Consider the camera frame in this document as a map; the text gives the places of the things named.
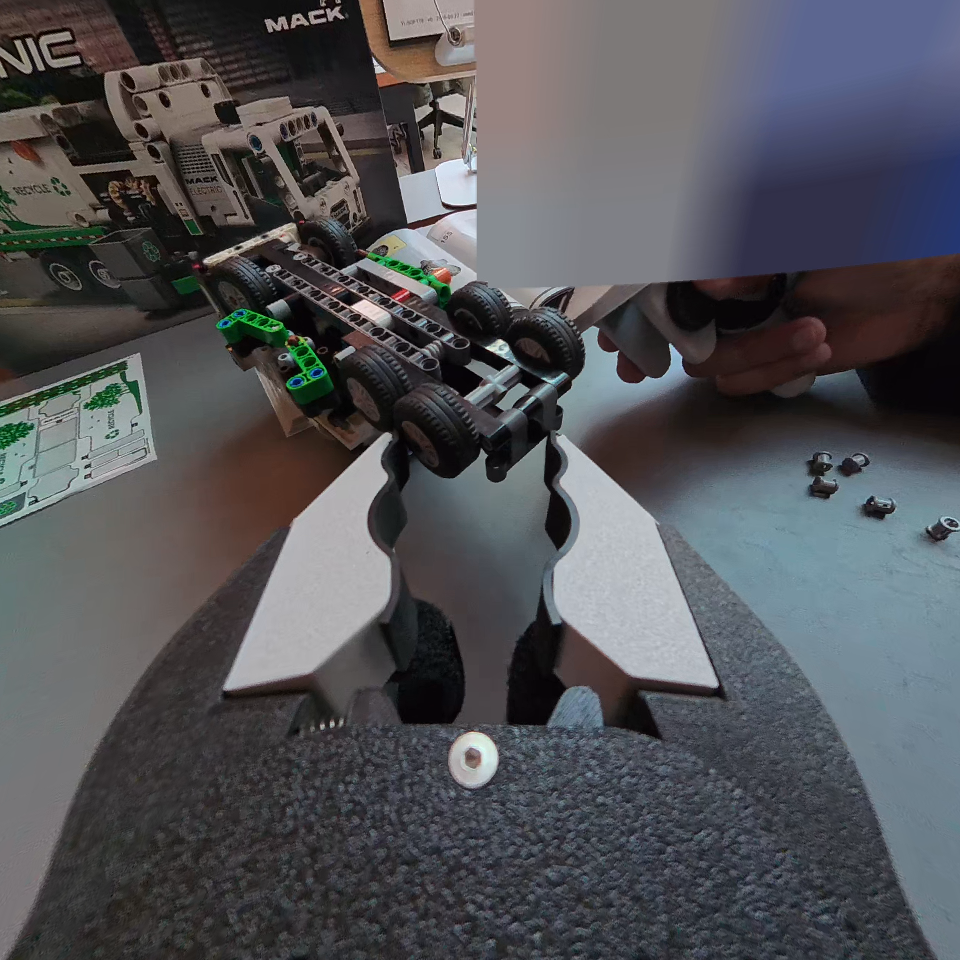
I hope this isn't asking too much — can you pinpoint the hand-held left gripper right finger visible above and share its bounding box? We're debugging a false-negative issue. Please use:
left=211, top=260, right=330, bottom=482
left=540, top=433, right=723, bottom=725

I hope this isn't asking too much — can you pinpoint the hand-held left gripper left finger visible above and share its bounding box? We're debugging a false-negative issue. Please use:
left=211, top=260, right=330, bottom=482
left=222, top=433, right=408, bottom=723

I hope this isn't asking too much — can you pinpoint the lego truck model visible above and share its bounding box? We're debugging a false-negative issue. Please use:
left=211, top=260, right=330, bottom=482
left=196, top=217, right=588, bottom=483

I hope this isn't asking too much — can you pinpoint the lego instruction booklet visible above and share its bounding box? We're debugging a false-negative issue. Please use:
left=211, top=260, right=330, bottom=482
left=366, top=208, right=481, bottom=280

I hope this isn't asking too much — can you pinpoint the lego set box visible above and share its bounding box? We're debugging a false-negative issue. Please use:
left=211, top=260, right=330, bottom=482
left=0, top=0, right=410, bottom=376

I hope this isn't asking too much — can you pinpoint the person's right hand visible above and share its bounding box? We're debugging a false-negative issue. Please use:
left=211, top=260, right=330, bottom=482
left=678, top=257, right=940, bottom=397

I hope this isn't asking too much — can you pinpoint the green white sticker sheet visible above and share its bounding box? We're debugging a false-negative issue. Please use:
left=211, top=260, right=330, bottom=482
left=0, top=352, right=159, bottom=530

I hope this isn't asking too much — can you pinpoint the black office chair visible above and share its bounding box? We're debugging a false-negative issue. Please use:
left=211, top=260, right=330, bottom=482
left=416, top=81, right=470, bottom=160

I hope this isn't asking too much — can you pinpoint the instruction sheet on wooden stand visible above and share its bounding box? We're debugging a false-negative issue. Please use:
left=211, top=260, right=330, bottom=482
left=360, top=0, right=478, bottom=213

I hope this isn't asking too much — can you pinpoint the printed instruction sheet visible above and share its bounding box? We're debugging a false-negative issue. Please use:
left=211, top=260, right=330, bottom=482
left=382, top=0, right=477, bottom=46

